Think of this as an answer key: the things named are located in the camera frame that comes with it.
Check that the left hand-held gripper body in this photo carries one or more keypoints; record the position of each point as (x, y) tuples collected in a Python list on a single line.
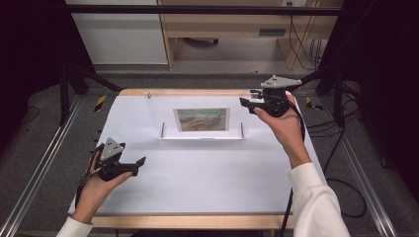
[(110, 151)]

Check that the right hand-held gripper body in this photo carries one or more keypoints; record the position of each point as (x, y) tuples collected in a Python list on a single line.
[(275, 102)]

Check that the picture card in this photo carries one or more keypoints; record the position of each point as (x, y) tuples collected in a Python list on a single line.
[(201, 120)]

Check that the clear acrylic photo frame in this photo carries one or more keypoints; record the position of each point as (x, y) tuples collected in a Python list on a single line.
[(158, 112)]

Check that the person's right hand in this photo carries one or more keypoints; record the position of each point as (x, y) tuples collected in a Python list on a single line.
[(290, 131)]

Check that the person's left hand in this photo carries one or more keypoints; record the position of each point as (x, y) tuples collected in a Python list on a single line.
[(95, 194)]

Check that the black metal stand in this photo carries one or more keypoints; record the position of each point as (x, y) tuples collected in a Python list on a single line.
[(338, 98), (64, 98)]

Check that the wooden desk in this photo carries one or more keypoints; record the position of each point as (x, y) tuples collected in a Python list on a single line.
[(227, 23)]

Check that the wooden table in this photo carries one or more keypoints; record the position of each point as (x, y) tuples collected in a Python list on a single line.
[(197, 221)]

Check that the black curtain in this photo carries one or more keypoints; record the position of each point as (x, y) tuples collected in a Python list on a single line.
[(29, 49), (385, 82)]

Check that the white cabinet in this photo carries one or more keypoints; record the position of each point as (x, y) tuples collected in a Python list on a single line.
[(122, 36)]

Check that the aluminium floor rail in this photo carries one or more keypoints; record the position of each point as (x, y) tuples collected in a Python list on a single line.
[(36, 171), (362, 171)]

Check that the black horizontal frame bar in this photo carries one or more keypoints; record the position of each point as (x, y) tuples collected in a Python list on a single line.
[(197, 10)]

